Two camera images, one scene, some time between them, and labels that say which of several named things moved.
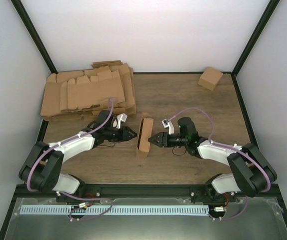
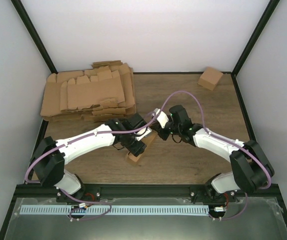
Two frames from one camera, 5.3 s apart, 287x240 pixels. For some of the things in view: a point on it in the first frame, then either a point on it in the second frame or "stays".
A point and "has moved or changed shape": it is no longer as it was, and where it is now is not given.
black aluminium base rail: x=147 y=191 stays
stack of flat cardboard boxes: x=76 y=96 stays
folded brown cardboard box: x=210 y=78 stays
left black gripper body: x=119 y=137 -> x=134 y=150
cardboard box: x=145 y=131 has moved or changed shape
